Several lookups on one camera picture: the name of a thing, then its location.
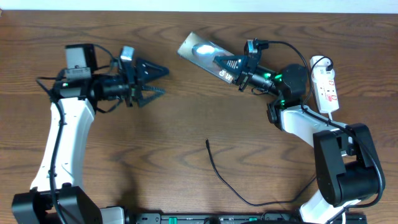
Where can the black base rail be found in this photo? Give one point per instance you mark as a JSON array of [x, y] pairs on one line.
[[268, 217]]

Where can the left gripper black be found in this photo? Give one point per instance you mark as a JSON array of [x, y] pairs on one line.
[[134, 83]]

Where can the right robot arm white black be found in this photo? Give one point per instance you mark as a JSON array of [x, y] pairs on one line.
[[348, 170]]

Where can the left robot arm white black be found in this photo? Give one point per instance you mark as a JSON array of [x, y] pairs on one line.
[[57, 194]]

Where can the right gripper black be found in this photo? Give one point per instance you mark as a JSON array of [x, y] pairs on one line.
[[240, 62]]

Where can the white power strip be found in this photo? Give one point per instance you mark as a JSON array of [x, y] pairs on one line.
[[323, 79]]

